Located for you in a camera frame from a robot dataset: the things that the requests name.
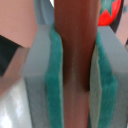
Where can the brown sausage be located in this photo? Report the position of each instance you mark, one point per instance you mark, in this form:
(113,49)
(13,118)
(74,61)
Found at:
(76,21)

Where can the red tomato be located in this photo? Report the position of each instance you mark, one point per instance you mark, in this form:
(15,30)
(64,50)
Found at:
(109,10)

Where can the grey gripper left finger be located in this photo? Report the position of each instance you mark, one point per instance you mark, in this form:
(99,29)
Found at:
(44,79)

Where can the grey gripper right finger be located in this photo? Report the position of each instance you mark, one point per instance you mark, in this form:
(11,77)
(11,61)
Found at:
(108,100)

